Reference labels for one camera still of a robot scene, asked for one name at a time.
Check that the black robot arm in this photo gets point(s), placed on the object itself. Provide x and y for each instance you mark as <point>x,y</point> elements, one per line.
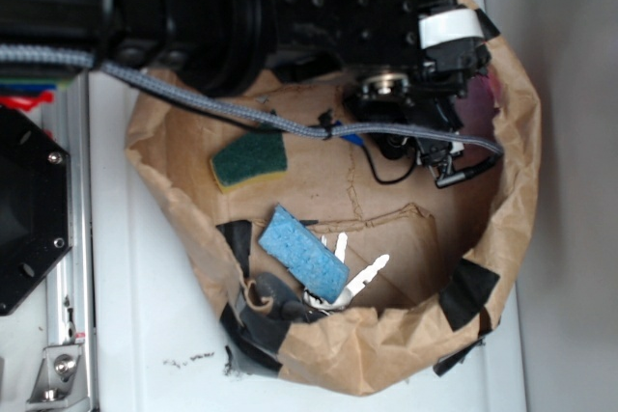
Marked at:
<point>218,47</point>

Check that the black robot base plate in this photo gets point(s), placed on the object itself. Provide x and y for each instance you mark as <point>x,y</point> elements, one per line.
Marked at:
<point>35,220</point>

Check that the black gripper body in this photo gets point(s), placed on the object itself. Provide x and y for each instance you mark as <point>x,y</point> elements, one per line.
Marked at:
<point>373,46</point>

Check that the brown paper bag bin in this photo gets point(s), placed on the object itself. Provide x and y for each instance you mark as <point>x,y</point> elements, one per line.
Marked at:
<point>454,254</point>

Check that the white plastic keys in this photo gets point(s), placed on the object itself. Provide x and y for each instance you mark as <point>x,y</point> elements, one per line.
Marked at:
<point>358,283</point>

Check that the blue sponge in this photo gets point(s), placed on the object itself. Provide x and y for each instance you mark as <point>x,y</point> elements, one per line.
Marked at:
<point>303,254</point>

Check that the green and yellow sponge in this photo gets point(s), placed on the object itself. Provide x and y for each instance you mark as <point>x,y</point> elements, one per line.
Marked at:
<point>252,157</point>

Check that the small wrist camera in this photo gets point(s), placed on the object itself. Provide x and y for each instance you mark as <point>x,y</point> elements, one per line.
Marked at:
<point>436,155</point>

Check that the aluminium frame rail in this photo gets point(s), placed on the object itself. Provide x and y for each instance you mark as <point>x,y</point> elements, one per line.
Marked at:
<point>67,379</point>

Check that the white tape roll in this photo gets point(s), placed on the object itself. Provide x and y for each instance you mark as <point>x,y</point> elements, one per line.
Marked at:
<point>448,26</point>

